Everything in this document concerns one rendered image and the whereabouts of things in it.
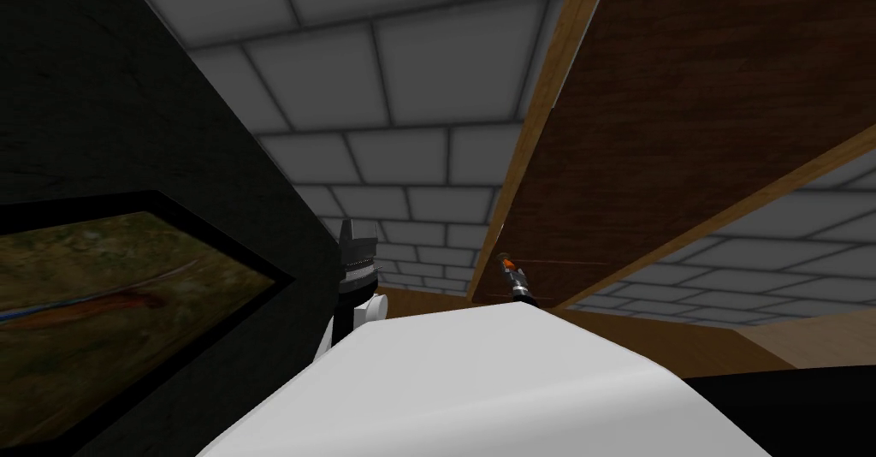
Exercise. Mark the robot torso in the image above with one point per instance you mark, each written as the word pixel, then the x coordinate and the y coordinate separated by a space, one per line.
pixel 479 388

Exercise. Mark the dark brown wooden door leaf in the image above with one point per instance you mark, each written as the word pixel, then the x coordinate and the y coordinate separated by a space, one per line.
pixel 671 115

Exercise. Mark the black framed landscape picture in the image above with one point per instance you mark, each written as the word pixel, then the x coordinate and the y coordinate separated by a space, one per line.
pixel 102 313

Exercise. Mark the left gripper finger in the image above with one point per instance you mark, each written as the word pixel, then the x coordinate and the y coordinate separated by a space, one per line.
pixel 345 232

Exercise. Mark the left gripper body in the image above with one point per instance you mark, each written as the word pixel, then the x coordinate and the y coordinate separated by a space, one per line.
pixel 361 253

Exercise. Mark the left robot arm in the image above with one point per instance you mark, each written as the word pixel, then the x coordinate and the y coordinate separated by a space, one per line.
pixel 367 308

